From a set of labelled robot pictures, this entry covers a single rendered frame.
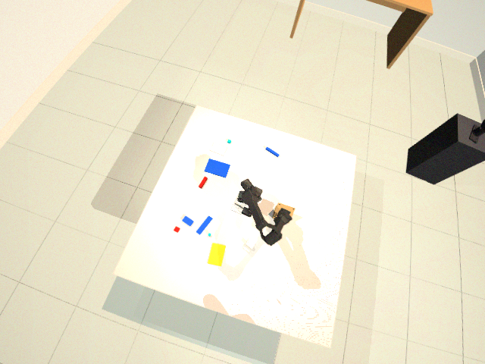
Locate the blue flat block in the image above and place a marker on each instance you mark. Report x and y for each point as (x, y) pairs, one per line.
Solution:
(187, 221)

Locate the red rectangular block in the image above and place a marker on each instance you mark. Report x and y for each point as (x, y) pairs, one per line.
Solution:
(203, 182)

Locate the blue flat rectangular plate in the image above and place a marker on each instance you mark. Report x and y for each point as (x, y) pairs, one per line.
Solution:
(217, 168)

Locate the blue flat bar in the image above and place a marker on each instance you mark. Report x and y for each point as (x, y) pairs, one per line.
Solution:
(204, 225)
(272, 151)

